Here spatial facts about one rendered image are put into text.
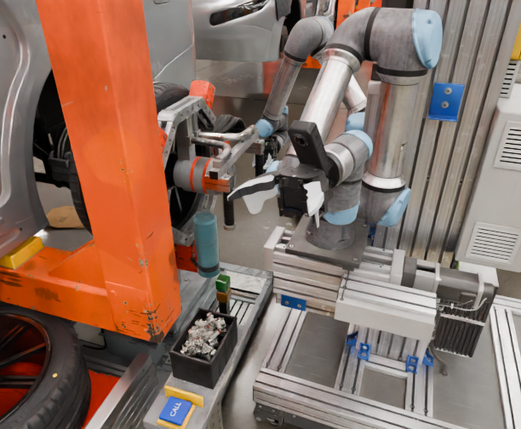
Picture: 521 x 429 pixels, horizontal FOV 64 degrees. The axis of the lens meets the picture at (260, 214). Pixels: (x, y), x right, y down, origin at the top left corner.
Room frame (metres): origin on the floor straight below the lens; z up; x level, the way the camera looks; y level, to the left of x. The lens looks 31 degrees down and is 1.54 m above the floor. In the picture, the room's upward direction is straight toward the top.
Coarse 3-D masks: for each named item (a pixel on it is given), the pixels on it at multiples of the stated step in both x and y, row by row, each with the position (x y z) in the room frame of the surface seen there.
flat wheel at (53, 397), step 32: (0, 320) 1.06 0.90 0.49; (32, 320) 1.04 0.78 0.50; (64, 320) 1.04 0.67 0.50; (0, 352) 0.93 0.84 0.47; (32, 352) 0.93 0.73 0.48; (64, 352) 0.90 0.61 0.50; (0, 384) 0.81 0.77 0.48; (32, 384) 0.79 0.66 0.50; (64, 384) 0.79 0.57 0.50; (32, 416) 0.69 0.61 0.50; (64, 416) 0.75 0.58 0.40
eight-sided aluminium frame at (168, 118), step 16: (192, 96) 1.58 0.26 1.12; (160, 112) 1.38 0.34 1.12; (176, 112) 1.38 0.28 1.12; (192, 112) 1.49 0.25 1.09; (208, 112) 1.62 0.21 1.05; (176, 128) 1.37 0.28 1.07; (208, 128) 1.70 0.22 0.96; (208, 208) 1.58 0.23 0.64; (192, 224) 1.51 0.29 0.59; (176, 240) 1.29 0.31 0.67; (192, 240) 1.40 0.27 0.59
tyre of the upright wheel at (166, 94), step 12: (156, 84) 1.52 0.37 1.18; (168, 84) 1.53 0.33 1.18; (156, 96) 1.43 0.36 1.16; (168, 96) 1.50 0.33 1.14; (180, 96) 1.59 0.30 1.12; (72, 156) 1.29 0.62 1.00; (204, 156) 1.75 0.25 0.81; (72, 168) 1.27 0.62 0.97; (72, 180) 1.26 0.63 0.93; (72, 192) 1.25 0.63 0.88; (84, 204) 1.25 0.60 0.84; (84, 216) 1.25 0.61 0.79; (180, 228) 1.49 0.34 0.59
